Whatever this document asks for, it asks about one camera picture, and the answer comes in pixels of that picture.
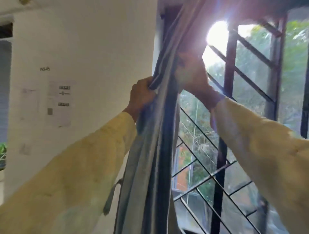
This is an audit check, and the person's left hand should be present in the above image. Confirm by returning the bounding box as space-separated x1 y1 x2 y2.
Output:
122 76 158 122

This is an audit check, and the person's right hand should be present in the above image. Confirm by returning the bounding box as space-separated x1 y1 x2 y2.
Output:
174 51 227 112

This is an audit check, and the grey blue curtain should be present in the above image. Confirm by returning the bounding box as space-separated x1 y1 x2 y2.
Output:
113 0 208 234

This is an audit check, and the person's left forearm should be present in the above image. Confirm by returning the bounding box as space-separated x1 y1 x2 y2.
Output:
0 112 138 234

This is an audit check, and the person's right forearm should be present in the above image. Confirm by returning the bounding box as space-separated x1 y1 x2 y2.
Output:
210 97 309 234

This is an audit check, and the white paper notice sheet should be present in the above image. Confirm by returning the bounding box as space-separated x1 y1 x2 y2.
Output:
46 81 73 128

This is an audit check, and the dark metal window grille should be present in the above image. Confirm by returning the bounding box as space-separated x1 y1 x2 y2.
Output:
169 10 309 234

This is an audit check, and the curtain tieback loop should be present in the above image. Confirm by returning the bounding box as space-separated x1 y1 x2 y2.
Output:
103 179 124 216

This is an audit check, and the small white paper sheet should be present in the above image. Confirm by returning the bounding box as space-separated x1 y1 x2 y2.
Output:
20 88 39 114

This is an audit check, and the green potted plant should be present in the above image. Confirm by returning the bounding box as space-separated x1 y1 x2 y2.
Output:
0 143 7 170

